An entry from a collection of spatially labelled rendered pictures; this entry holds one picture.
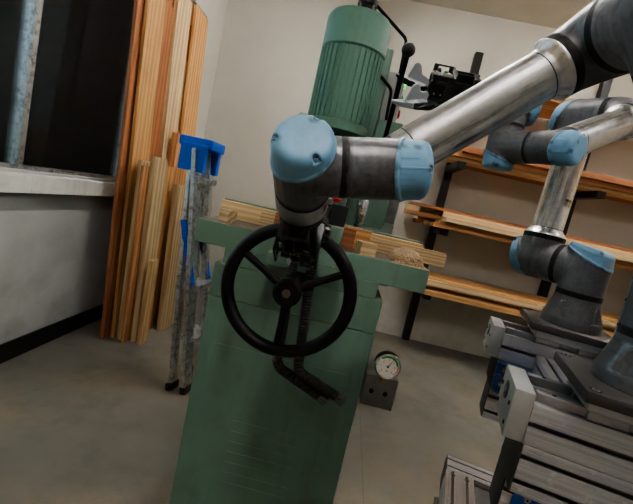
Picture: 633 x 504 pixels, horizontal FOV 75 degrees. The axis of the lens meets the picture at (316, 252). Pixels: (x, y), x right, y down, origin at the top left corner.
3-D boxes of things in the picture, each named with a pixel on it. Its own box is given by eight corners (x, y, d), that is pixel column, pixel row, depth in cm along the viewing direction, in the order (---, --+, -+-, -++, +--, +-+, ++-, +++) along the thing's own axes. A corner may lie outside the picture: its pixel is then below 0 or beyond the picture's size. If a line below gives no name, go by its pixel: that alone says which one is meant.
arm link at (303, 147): (344, 167, 44) (264, 164, 44) (336, 216, 54) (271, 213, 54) (343, 110, 47) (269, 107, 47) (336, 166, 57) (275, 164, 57)
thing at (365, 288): (222, 262, 105) (225, 247, 105) (243, 253, 126) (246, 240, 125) (375, 299, 103) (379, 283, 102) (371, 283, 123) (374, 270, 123)
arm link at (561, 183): (547, 282, 116) (610, 89, 110) (499, 268, 128) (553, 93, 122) (566, 286, 123) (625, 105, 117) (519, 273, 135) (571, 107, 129)
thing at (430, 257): (258, 225, 119) (261, 211, 118) (260, 225, 121) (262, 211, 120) (443, 267, 116) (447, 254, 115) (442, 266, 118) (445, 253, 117)
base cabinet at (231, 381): (159, 536, 115) (205, 294, 106) (223, 426, 172) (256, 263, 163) (315, 580, 112) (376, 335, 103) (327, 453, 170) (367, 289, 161)
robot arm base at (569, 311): (591, 327, 121) (601, 295, 120) (608, 340, 107) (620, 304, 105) (535, 312, 126) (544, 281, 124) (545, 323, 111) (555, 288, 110)
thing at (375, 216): (354, 223, 132) (362, 186, 131) (354, 222, 139) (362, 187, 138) (382, 230, 132) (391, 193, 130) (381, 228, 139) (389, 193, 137)
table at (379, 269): (176, 243, 96) (180, 217, 95) (218, 234, 126) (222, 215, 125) (433, 303, 92) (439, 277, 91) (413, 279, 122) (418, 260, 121)
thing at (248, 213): (219, 215, 122) (222, 199, 121) (221, 215, 124) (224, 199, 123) (418, 261, 118) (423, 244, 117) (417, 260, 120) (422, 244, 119)
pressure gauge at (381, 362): (369, 383, 98) (377, 351, 97) (369, 376, 102) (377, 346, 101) (395, 389, 98) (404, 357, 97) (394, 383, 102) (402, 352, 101)
